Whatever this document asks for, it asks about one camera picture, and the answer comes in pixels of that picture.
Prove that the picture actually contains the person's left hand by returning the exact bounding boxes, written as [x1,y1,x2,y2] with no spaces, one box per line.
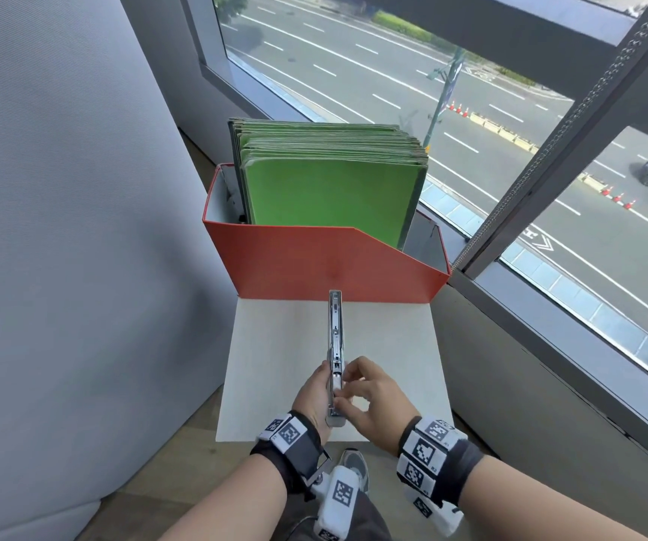
[292,360,336,446]

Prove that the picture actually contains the person's right hand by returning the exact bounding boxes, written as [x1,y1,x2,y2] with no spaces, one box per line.
[335,356,422,457]

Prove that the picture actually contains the grey metal stapler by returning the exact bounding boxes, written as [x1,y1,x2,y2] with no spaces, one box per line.
[326,289,348,428]

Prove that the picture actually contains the person's right forearm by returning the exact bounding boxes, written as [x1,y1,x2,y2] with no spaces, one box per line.
[459,455,648,541]

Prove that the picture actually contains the person's left forearm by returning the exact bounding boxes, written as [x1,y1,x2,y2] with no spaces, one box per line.
[160,453,290,541]

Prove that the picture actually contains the black marker-tagged left wristband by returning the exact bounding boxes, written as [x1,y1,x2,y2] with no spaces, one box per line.
[250,410,334,497]

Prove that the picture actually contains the black marker-tagged wristband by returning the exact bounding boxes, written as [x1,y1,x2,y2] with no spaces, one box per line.
[250,410,334,497]
[396,415,484,508]

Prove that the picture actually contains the grey right sneaker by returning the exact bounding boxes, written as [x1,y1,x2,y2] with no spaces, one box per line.
[339,449,370,495]

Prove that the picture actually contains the black marker-tagged right wristband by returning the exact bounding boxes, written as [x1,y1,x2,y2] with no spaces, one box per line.
[396,415,484,508]

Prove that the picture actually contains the grey trousers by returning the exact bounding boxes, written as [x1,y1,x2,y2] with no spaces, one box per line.
[270,489,394,541]

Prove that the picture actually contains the red cardboard file box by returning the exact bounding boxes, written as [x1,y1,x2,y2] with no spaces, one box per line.
[202,162,451,304]

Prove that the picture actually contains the stack of green folders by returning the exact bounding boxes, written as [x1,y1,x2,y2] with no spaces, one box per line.
[228,117,429,249]

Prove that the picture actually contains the grey fabric partition panel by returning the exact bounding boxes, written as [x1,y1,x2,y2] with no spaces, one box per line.
[0,0,241,541]

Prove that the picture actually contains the green street lamp pole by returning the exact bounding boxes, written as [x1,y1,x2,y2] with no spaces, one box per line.
[422,47,467,150]

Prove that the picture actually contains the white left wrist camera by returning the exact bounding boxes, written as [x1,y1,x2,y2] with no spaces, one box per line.
[312,466,362,541]

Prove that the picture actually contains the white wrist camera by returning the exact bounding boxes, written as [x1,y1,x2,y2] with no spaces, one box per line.
[312,466,362,541]
[405,484,465,538]

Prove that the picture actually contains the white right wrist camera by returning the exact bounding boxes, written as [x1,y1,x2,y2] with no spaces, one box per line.
[405,484,465,538]

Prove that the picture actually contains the metal bead blind chain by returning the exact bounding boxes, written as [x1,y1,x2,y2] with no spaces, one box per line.
[450,0,648,271]

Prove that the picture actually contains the grey window frame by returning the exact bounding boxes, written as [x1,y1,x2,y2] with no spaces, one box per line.
[180,0,648,482]

